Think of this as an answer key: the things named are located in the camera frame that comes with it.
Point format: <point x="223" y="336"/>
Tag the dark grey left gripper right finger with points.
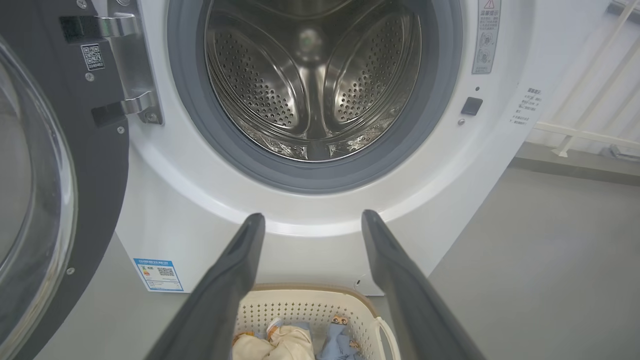
<point x="405" y="300"/>

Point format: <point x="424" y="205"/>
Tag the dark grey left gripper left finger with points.
<point x="220" y="300"/>

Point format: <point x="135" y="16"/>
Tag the blue printed garment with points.
<point x="340" y="345"/>

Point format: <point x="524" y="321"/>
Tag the cream garment with orange trim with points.
<point x="290" y="347"/>

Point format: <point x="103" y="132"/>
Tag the washing machine door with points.
<point x="100" y="165"/>

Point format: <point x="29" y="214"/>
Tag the white front-load washing machine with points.
<point x="200" y="210"/>

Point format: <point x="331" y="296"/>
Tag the black door latch slot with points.
<point x="471" y="106"/>

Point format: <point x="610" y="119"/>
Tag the stainless steel washing machine drum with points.
<point x="260" y="85"/>

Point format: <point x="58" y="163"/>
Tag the chrome door hinge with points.
<point x="130" y="60"/>

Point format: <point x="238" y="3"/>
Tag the blue energy label sticker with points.
<point x="158" y="275"/>

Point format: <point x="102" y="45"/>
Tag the cream perforated laundry basket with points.
<point x="300" y="305"/>

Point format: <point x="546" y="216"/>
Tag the small printed text label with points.
<point x="526" y="106"/>

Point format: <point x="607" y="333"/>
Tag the grey warning sticker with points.
<point x="486" y="40"/>

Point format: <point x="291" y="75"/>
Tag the white QR code sticker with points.
<point x="93" y="57"/>

